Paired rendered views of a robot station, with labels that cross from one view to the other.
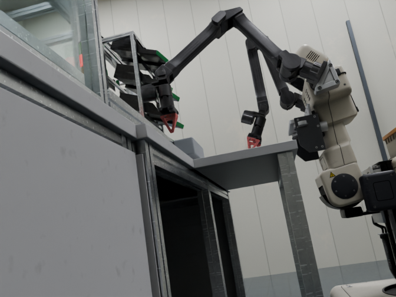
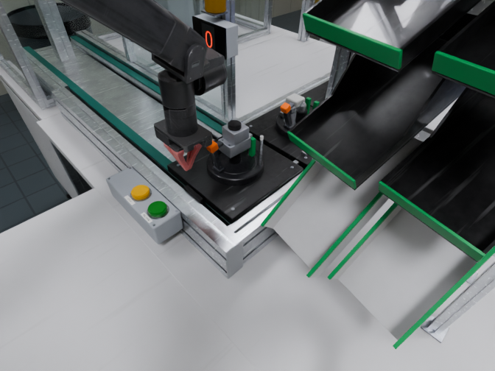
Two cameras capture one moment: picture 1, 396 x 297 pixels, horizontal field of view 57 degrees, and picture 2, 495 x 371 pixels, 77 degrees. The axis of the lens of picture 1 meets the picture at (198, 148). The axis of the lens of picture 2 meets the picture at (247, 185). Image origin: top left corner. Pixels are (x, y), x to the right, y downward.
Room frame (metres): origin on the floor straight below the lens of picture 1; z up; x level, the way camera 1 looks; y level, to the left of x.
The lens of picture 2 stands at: (1.83, -0.23, 1.47)
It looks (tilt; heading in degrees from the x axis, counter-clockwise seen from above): 44 degrees down; 125
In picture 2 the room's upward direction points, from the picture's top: 2 degrees clockwise
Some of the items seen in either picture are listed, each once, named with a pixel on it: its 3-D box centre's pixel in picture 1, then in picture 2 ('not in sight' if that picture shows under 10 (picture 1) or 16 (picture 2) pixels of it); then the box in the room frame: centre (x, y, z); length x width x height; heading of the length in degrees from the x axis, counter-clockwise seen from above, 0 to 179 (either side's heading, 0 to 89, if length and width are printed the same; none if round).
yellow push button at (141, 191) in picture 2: not in sight; (141, 193); (1.35, 0.03, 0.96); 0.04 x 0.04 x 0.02
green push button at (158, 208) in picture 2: not in sight; (158, 210); (1.41, 0.02, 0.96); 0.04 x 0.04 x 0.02
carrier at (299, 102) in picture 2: not in sight; (301, 114); (1.50, 0.48, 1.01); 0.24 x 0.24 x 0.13; 81
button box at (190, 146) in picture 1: (190, 151); (144, 202); (1.35, 0.03, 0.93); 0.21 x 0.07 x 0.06; 171
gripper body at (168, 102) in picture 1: (167, 105); (181, 120); (1.44, 0.10, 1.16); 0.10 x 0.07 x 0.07; 171
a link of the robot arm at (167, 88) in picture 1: (163, 92); (180, 87); (1.44, 0.10, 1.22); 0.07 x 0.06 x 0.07; 89
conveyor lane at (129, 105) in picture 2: not in sight; (175, 132); (1.17, 0.30, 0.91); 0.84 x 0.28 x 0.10; 171
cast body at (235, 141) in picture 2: not in sight; (238, 135); (1.47, 0.24, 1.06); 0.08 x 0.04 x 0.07; 78
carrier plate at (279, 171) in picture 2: not in sight; (235, 168); (1.46, 0.23, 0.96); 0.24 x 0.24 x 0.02; 81
